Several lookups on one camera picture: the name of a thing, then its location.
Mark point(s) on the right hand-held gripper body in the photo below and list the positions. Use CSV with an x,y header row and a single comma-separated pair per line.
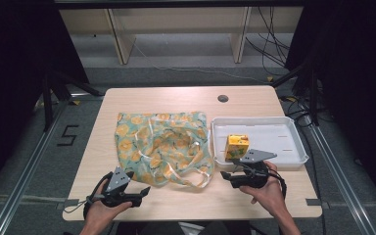
x,y
254,171

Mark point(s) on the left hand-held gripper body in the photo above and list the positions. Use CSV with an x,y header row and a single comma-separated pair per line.
x,y
116,191

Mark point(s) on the yellow juice carton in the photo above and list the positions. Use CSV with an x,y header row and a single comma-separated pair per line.
x,y
236,147

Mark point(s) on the white plastic tray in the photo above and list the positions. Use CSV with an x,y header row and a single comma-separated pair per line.
x,y
267,140

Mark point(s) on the orange print cloth bag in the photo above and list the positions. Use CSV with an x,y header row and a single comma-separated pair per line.
x,y
163,147

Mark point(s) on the person's left hand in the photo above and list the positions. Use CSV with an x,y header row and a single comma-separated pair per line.
x,y
103,213

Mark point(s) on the person's right hand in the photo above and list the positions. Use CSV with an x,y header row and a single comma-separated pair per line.
x,y
269,196

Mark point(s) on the grey tape strip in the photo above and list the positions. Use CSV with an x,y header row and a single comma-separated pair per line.
x,y
68,204
314,202

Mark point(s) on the person's dark clothing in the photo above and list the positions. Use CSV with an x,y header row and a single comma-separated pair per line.
x,y
222,228

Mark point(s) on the black metal stand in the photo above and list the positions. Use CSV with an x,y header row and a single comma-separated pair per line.
x,y
50,98
310,88

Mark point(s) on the dark curtain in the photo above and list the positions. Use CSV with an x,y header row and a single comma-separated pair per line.
x,y
355,81
16,81

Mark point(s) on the light wooden shelf unit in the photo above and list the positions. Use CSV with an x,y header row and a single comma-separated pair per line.
x,y
176,23

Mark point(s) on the aluminium floor rail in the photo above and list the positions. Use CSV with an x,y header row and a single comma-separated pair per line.
x,y
29,169
339,176

